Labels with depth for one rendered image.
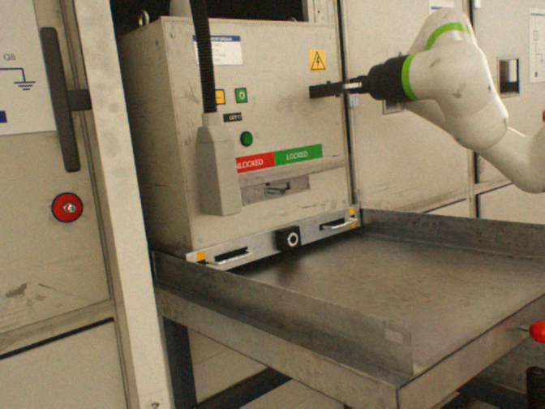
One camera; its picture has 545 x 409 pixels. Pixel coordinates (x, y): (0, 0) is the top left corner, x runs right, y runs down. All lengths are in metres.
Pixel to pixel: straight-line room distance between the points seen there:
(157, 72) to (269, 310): 0.54
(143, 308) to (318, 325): 0.32
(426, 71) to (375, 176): 0.66
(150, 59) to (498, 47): 1.50
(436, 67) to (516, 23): 1.41
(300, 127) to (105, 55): 0.80
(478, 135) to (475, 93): 0.09
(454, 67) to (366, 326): 0.51
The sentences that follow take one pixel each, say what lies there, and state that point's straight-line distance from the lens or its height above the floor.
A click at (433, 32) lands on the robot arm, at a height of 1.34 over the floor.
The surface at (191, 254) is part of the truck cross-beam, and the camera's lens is 1.08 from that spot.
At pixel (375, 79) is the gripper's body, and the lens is 1.12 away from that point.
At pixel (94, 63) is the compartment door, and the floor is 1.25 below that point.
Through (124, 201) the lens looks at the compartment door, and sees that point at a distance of 0.52.
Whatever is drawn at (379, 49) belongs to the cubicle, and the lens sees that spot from 1.68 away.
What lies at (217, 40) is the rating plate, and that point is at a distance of 1.14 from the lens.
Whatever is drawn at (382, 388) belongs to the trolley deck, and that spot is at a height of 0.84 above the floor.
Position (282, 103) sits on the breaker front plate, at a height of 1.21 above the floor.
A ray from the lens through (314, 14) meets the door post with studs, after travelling 1.52.
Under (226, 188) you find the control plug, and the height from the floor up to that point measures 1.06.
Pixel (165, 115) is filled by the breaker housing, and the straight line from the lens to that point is 1.10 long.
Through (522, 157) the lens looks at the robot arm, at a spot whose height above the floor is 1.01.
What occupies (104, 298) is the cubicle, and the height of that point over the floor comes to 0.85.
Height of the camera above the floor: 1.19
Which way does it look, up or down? 10 degrees down
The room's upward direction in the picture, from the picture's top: 6 degrees counter-clockwise
